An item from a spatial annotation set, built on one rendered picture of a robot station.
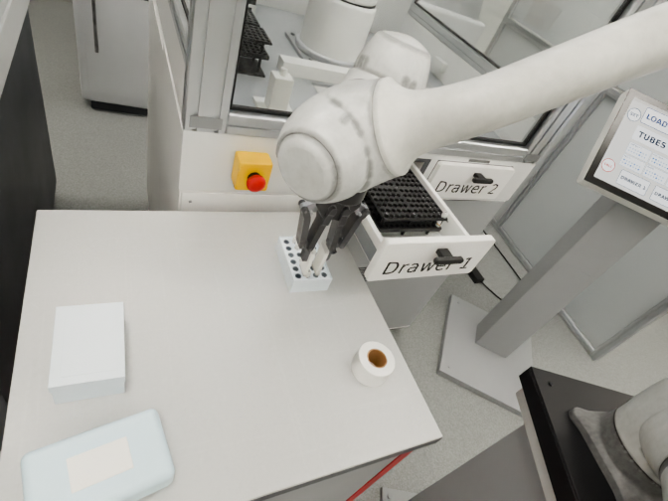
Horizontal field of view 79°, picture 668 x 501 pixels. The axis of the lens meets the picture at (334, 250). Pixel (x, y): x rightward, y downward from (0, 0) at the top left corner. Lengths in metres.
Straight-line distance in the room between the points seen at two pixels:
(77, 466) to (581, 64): 0.68
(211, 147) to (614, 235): 1.37
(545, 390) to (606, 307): 1.66
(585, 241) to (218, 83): 1.35
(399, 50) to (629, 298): 2.12
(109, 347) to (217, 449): 0.21
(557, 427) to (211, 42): 0.90
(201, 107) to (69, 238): 0.34
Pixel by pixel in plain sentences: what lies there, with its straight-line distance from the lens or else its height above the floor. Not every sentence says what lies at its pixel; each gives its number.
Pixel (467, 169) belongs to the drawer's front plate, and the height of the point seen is 0.92.
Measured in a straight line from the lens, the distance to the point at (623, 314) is 2.52.
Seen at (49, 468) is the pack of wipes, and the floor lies 0.80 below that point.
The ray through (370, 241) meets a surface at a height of 0.87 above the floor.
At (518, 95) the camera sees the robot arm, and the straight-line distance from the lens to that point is 0.43.
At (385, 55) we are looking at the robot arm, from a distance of 0.55.
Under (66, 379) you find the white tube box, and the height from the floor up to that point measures 0.81.
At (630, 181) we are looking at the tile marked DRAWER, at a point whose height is 1.00.
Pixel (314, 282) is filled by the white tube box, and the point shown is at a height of 0.79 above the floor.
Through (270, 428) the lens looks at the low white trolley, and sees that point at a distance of 0.68.
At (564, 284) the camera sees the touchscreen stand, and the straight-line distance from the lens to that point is 1.82.
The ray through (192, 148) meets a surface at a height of 0.91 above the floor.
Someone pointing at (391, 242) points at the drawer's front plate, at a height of 0.93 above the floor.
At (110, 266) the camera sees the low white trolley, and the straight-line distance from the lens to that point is 0.83.
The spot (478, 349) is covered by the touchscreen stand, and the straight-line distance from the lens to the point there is 2.05.
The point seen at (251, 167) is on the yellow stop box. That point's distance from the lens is 0.86.
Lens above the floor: 1.38
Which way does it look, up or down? 41 degrees down
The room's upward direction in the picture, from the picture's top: 25 degrees clockwise
